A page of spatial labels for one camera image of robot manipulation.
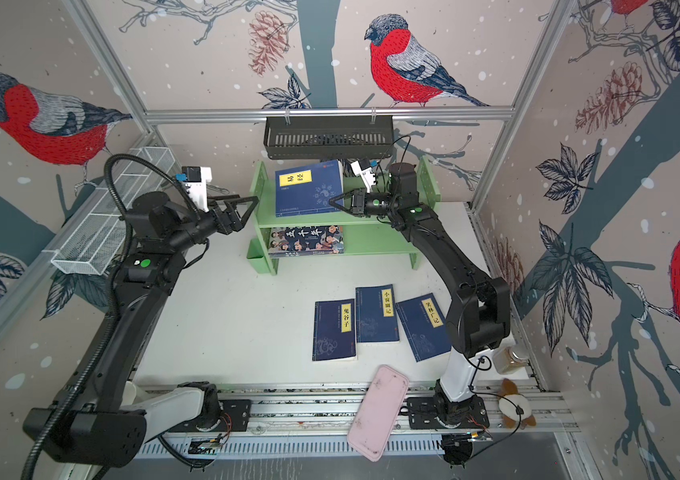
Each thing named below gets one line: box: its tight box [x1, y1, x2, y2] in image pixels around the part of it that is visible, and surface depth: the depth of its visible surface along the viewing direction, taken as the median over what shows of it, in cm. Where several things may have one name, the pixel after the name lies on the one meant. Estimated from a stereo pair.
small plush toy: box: [498, 378, 537, 430], surface depth 74 cm
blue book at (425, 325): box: [395, 292, 451, 363], surface depth 90 cm
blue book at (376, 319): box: [355, 284, 400, 343], surface depth 92 cm
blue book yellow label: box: [275, 160, 344, 218], surface depth 77 cm
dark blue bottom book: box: [312, 299, 356, 361], surface depth 89 cm
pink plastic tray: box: [347, 365, 410, 462], surface depth 73 cm
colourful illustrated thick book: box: [268, 225, 345, 257], surface depth 94 cm
